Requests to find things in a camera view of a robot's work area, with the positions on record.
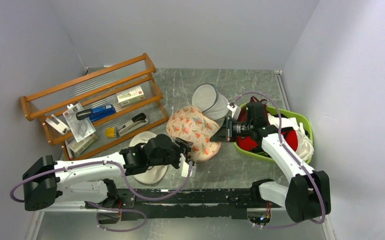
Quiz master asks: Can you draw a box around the orange wooden shelf rack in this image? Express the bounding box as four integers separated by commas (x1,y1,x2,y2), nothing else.
20,53,169,160

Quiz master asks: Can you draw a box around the small white box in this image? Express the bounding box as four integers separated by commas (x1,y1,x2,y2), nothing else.
68,133,97,155

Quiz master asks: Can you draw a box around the white garment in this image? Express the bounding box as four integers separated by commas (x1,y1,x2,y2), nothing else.
281,116,314,163

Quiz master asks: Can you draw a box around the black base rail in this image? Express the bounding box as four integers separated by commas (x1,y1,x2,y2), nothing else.
85,188,278,224

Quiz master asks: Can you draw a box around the red black garment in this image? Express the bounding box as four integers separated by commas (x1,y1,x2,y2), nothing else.
236,127,299,154

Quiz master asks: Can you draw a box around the black silver stapler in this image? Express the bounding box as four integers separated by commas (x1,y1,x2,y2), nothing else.
116,113,148,137

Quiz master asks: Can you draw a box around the white staples box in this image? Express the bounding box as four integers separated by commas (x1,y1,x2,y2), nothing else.
116,85,145,107

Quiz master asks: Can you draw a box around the clear ruler set packet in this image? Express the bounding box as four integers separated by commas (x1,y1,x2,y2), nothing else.
63,102,96,142

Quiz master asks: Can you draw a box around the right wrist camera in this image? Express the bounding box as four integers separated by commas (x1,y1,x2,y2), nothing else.
227,102,241,120

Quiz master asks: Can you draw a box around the blue black stapler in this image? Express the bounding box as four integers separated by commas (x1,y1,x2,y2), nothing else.
75,104,116,123

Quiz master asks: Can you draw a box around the floral mesh bra laundry bag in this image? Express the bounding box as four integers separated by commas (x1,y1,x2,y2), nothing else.
166,105,222,162

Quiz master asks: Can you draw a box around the cream bra laundry bag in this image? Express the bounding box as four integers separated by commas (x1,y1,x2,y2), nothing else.
128,130,170,186

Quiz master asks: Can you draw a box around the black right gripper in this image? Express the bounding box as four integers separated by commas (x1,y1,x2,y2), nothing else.
210,115,254,142

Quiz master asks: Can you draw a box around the white round mesh laundry bag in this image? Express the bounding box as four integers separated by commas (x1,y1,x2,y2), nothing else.
191,83,230,121

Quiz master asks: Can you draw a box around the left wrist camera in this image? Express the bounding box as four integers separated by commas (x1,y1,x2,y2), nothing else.
179,161,197,178

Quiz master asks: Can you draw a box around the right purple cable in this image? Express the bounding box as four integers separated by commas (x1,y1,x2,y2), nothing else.
233,91,327,226

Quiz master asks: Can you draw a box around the green plastic basket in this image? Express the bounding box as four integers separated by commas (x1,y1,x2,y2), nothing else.
237,106,313,174

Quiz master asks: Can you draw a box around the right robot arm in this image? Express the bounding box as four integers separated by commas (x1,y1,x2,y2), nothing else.
210,102,331,224

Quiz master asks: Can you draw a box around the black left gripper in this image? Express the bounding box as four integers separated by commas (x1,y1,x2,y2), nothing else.
149,136,193,169

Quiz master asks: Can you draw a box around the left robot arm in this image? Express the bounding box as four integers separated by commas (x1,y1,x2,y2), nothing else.
21,134,195,212

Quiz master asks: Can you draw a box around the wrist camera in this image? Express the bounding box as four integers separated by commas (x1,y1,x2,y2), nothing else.
227,102,241,120
179,161,197,178

